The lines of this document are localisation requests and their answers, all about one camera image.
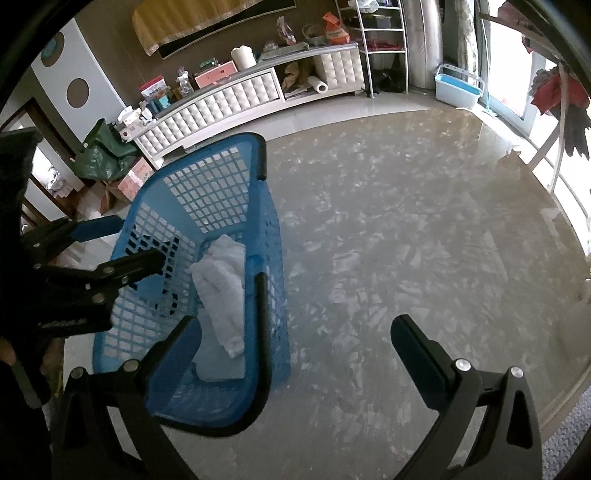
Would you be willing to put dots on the white drying rack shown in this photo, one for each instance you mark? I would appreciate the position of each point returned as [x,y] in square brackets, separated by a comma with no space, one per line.
[545,154]

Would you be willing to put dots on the white fluffy towel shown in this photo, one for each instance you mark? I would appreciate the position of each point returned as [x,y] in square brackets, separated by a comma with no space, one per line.
[221,286]

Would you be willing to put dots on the cardboard box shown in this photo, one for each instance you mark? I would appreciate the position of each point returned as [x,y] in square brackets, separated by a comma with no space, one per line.
[134,182]

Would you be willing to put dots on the white paper roll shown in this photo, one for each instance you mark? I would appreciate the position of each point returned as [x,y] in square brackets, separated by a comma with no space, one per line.
[317,86]

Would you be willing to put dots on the orange bag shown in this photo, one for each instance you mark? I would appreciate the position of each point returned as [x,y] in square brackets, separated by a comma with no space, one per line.
[337,32]

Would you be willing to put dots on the white standing air conditioner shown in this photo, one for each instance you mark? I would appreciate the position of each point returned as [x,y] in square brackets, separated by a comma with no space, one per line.
[425,46]

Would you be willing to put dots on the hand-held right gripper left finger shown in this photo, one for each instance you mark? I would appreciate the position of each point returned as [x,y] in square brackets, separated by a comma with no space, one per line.
[182,355]

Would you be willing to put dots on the white plastic bags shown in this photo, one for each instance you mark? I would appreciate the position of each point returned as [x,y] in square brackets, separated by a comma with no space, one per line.
[367,3]

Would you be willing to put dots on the white metal shelf rack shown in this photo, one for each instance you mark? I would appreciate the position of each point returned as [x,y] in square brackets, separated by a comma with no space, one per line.
[364,60]

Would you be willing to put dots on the white tufted TV cabinet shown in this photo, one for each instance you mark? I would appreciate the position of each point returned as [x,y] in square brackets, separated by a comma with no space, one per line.
[231,99]

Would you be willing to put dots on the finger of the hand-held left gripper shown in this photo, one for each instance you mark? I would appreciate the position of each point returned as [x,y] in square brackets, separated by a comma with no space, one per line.
[99,228]
[138,266]

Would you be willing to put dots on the white tissue boxes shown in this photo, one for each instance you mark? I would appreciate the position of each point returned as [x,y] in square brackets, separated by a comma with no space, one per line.
[134,121]

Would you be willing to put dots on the light blue mop bucket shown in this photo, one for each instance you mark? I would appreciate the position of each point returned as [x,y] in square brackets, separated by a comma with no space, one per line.
[455,94]

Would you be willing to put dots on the blue plastic laundry basket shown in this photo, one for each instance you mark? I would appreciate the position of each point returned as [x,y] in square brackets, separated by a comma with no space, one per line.
[217,184]

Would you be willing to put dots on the red and white package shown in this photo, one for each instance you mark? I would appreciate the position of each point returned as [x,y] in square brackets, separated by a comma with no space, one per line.
[153,87]

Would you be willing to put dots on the patterned curtain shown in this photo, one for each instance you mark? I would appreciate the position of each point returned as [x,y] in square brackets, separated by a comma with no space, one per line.
[466,37]

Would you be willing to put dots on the yellow cloth cover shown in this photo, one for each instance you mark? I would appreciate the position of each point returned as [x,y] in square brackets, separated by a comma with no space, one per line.
[194,18]

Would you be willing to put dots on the red cloth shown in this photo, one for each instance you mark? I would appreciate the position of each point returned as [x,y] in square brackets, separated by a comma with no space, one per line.
[561,94]

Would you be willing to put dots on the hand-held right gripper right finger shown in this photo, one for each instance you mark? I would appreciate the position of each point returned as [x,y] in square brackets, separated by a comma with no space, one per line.
[415,353]

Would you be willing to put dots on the pale grey towel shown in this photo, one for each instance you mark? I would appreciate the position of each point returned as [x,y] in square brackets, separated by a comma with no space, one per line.
[217,365]

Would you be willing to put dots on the white plastic jug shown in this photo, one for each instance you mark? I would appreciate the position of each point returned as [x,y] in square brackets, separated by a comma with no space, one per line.
[243,59]

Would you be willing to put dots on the green plastic bag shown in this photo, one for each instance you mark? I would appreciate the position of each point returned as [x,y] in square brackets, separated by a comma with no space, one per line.
[104,152]

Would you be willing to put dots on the pink storage box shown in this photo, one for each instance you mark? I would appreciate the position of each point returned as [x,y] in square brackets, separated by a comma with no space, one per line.
[217,74]

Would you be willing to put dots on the dark hanging clothes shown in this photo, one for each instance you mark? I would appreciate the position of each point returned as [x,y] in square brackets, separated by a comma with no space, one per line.
[577,134]

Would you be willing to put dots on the black television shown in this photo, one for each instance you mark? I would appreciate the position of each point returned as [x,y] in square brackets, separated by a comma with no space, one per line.
[180,49]

